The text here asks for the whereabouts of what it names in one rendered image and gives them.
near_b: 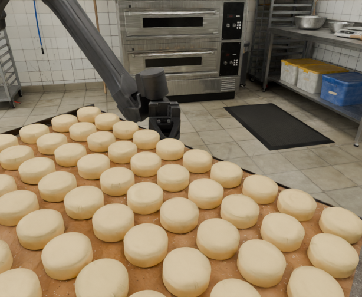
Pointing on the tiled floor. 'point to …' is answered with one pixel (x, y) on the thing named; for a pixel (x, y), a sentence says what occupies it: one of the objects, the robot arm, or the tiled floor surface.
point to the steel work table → (356, 115)
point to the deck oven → (185, 44)
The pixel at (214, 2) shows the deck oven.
